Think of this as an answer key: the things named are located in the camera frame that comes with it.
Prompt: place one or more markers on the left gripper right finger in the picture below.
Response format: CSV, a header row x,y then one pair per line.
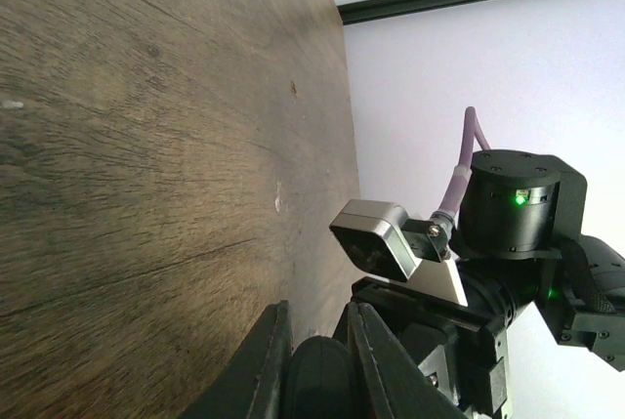
x,y
391,383

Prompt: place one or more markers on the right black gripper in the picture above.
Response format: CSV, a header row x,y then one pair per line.
x,y
463,351

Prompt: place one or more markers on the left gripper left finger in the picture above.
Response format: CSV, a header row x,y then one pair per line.
x,y
251,384

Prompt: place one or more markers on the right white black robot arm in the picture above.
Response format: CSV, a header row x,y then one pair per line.
x,y
519,224

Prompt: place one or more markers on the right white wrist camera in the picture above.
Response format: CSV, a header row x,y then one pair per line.
x,y
381,239

